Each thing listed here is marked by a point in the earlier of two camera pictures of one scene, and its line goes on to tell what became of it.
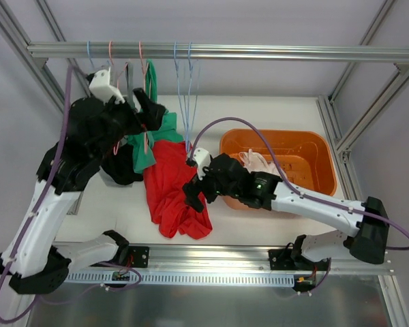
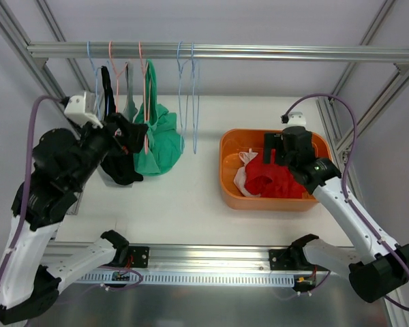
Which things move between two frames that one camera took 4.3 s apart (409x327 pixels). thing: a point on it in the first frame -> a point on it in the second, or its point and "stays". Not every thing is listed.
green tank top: (144, 141) stays
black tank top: (118, 165) stays
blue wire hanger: (189, 101) -> (195, 142)
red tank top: (170, 210) -> (271, 180)
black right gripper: (206, 185) -> (270, 146)
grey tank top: (129, 75) stays
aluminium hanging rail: (226, 52) stays
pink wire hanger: (144, 69) stays
